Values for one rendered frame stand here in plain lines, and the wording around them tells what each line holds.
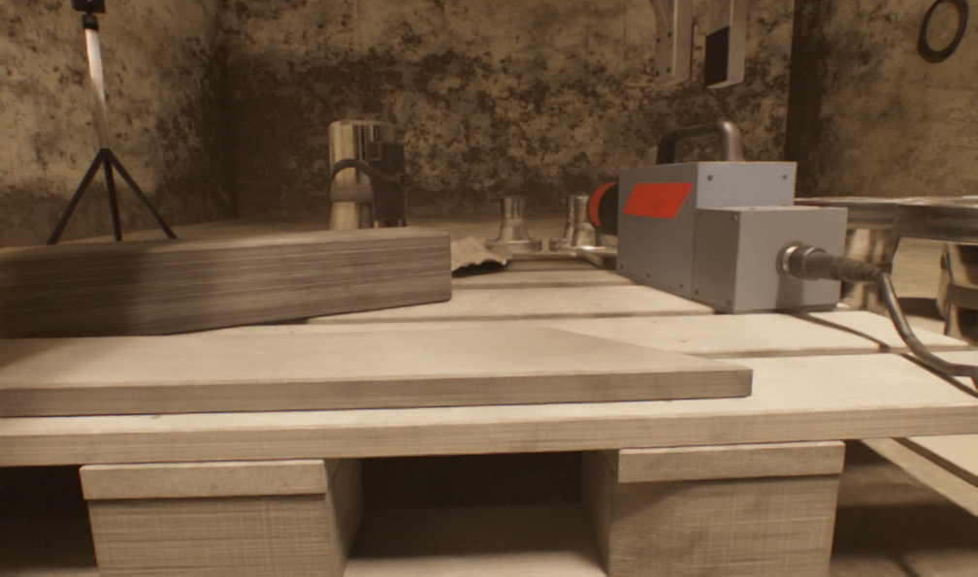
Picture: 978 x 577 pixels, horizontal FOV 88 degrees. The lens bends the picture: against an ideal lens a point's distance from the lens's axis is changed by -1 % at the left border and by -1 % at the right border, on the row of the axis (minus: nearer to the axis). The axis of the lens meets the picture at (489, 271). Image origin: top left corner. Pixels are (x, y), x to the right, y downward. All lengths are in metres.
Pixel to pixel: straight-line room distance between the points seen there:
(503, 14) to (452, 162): 1.60
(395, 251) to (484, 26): 5.39
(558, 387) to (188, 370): 0.24
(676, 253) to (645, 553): 0.40
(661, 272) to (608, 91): 5.30
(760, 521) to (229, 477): 0.33
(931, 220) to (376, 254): 0.72
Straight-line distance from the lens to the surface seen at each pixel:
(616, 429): 0.34
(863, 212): 1.06
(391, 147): 0.88
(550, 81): 5.87
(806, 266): 0.62
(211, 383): 0.37
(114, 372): 0.43
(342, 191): 0.88
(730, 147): 0.72
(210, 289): 0.59
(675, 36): 0.77
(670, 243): 0.71
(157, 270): 0.59
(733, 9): 0.82
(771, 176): 0.72
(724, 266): 0.62
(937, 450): 0.72
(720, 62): 0.81
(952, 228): 0.88
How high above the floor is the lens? 0.28
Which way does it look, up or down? 9 degrees down
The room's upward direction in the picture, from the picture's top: 1 degrees counter-clockwise
